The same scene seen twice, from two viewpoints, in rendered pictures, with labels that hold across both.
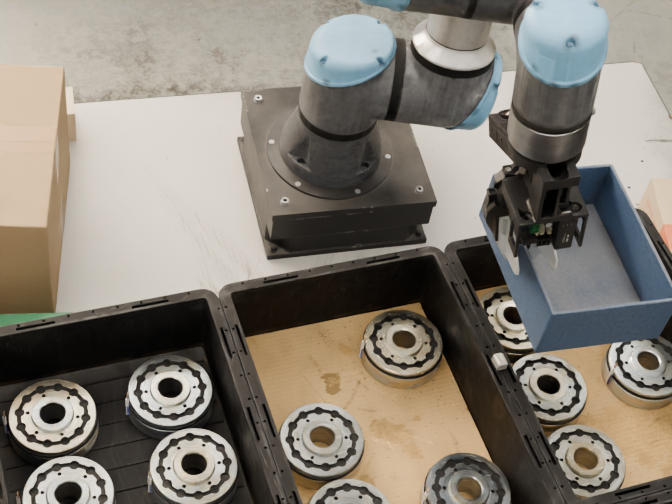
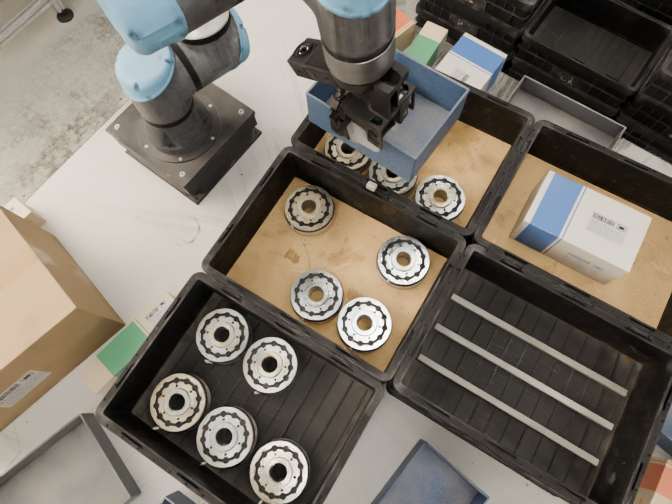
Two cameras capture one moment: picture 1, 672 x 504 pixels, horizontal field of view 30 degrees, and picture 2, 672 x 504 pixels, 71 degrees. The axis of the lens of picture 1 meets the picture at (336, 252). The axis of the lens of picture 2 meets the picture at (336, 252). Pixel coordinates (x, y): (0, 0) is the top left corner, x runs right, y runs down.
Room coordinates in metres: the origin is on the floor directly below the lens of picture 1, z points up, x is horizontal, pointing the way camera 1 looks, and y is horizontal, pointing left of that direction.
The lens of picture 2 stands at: (0.58, 0.02, 1.74)
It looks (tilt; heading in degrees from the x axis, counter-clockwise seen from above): 72 degrees down; 335
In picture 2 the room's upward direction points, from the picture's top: 7 degrees counter-clockwise
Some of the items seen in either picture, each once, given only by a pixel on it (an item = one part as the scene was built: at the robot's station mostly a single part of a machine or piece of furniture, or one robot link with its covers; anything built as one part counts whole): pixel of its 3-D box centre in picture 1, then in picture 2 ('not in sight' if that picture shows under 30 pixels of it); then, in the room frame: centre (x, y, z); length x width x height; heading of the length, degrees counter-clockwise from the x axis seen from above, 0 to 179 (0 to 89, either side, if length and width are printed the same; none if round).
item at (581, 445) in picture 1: (585, 459); (440, 196); (0.83, -0.34, 0.86); 0.05 x 0.05 x 0.01
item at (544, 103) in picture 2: not in sight; (551, 135); (0.85, -0.72, 0.73); 0.27 x 0.20 x 0.05; 23
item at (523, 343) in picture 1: (513, 318); (347, 149); (1.02, -0.24, 0.86); 0.10 x 0.10 x 0.01
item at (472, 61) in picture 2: not in sight; (460, 83); (1.09, -0.61, 0.74); 0.20 x 0.12 x 0.09; 111
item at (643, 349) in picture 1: (648, 361); not in sight; (0.99, -0.42, 0.86); 0.05 x 0.05 x 0.01
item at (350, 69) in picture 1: (351, 71); (156, 78); (1.31, 0.03, 0.97); 0.13 x 0.12 x 0.14; 97
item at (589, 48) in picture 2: not in sight; (576, 67); (1.13, -1.27, 0.31); 0.40 x 0.30 x 0.34; 21
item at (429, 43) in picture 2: not in sight; (414, 66); (1.20, -0.56, 0.73); 0.24 x 0.06 x 0.06; 117
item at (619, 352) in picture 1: (647, 363); not in sight; (0.99, -0.42, 0.86); 0.10 x 0.10 x 0.01
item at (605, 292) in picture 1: (575, 254); (385, 105); (0.93, -0.26, 1.10); 0.20 x 0.15 x 0.07; 22
